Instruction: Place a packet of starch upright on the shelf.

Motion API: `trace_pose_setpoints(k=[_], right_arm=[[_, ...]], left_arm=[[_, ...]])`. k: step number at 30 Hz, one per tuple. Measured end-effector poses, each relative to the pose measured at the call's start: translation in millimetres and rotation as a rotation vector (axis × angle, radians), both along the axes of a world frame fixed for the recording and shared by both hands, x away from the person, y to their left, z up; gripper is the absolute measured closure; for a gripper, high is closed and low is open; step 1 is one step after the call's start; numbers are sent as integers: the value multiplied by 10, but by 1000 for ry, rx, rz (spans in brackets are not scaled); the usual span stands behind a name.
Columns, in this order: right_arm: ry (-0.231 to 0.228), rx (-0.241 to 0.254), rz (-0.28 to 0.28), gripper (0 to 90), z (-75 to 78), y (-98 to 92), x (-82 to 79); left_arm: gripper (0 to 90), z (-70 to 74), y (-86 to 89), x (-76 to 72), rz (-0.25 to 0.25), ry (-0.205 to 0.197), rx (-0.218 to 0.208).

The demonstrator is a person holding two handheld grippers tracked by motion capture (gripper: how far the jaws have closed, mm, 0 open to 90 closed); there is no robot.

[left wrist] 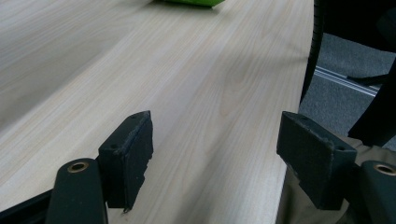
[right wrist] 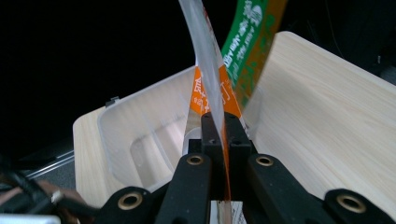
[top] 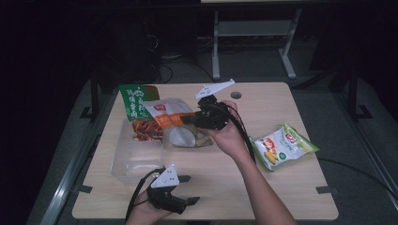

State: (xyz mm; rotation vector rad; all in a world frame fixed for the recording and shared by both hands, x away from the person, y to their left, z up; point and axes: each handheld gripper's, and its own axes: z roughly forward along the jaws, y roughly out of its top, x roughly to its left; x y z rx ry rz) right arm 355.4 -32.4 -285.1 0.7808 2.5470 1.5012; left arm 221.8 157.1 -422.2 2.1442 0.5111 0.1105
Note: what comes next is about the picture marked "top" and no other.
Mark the person's left hand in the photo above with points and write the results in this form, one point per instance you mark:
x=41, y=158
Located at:
x=140, y=214

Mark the grey metal rail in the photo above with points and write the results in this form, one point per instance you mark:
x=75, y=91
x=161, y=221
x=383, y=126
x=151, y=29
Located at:
x=65, y=184
x=369, y=146

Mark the person's right hand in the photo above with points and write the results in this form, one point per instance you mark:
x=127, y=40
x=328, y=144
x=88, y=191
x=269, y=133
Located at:
x=231, y=140

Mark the white and orange snack packet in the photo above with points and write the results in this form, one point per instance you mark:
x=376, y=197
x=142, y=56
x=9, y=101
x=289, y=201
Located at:
x=170, y=112

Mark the white and green corn packet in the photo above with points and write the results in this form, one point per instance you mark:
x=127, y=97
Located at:
x=286, y=145

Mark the black tape piece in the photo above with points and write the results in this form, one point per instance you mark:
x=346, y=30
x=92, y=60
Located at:
x=85, y=189
x=324, y=189

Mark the white metal stand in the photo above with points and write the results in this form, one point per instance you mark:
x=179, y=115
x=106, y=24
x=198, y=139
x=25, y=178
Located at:
x=253, y=28

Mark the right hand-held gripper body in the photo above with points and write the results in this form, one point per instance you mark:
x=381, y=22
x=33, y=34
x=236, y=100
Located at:
x=212, y=114

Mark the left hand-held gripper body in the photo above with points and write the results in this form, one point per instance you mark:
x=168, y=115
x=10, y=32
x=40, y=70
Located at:
x=165, y=181

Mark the black metal stand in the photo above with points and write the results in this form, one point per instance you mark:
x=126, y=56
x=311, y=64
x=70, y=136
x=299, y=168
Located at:
x=353, y=93
x=94, y=93

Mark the green and orange snack packet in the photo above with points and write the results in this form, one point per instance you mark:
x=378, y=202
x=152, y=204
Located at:
x=136, y=103

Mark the clear plastic container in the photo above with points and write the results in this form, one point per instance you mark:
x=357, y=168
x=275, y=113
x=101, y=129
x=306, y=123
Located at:
x=137, y=159

